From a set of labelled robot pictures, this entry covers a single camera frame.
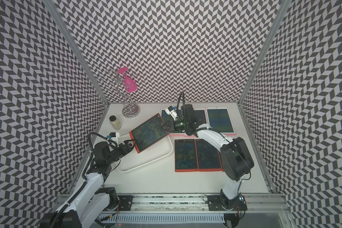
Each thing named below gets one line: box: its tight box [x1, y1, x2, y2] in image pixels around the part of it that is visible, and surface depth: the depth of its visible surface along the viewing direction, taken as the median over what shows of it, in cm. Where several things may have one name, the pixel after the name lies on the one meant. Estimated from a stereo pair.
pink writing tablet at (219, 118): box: [205, 106, 237, 137], surface depth 113 cm
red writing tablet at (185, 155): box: [174, 138, 199, 173], surface depth 92 cm
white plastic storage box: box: [115, 135, 174, 173], surface depth 81 cm
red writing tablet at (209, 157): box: [195, 138, 224, 172], surface depth 90 cm
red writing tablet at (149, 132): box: [128, 113, 171, 154], surface depth 80 cm
